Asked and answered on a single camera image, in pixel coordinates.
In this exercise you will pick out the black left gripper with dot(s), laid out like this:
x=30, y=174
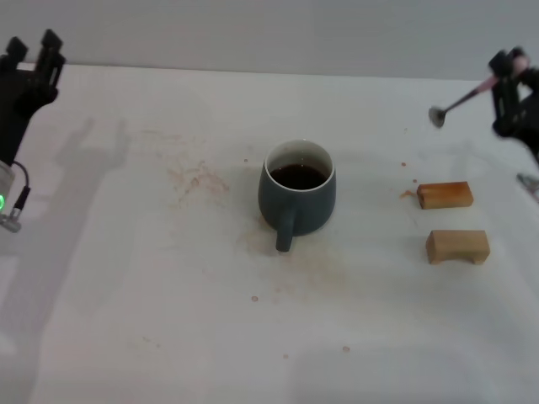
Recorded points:
x=19, y=97

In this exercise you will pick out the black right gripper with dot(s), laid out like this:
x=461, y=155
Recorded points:
x=528, y=113

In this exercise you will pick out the grey ceramic cup with coffee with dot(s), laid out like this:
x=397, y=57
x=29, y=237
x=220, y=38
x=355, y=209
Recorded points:
x=303, y=206

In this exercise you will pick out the left robot arm silver white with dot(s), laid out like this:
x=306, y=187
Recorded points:
x=5, y=181

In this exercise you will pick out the orange-stained wooden rest block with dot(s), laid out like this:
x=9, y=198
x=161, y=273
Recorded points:
x=446, y=194

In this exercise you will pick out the pale notched wooden rest block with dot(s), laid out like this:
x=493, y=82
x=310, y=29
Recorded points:
x=457, y=246

